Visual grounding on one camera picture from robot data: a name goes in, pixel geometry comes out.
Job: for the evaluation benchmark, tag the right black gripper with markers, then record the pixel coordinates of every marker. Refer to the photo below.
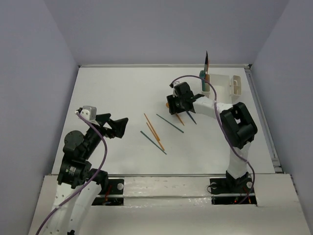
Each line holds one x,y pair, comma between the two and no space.
172,108

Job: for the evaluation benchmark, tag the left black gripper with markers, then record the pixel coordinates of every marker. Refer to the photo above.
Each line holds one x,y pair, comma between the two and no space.
107,125

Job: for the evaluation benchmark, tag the blue plastic spoon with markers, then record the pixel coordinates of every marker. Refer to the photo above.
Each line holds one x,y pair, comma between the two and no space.
191,117

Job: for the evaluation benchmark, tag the orange plastic spoon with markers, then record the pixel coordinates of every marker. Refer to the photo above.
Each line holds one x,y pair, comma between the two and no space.
167,105

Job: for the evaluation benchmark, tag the green chopstick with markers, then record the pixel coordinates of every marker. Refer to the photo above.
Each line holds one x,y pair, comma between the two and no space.
170,123
153,142

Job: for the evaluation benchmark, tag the orange chopstick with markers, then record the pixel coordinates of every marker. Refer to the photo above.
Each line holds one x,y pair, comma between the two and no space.
155,136
150,124

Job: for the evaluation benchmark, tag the black handled steel knife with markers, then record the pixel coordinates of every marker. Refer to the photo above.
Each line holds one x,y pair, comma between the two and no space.
205,62

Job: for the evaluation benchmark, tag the orange plastic knife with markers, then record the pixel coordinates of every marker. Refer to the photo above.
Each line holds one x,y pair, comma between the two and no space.
207,76

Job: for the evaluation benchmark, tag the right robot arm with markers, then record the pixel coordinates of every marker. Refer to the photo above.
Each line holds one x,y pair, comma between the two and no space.
235,121

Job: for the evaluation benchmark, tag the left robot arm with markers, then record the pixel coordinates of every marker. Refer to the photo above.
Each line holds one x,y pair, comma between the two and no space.
78,184

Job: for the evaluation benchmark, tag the white utensil organizer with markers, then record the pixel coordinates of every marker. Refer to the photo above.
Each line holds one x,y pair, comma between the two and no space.
228,89

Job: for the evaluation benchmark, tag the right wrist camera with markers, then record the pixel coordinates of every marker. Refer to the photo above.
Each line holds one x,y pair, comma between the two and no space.
173,85

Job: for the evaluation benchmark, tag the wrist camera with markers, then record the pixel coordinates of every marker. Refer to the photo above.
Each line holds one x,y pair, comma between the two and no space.
173,85
88,113

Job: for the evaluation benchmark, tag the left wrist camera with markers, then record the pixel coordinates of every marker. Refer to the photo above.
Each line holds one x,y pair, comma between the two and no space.
88,113

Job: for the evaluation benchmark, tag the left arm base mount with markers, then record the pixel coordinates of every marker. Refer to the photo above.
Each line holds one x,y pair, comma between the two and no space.
112,195

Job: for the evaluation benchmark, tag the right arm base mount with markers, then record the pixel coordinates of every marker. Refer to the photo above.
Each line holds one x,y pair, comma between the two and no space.
221,194

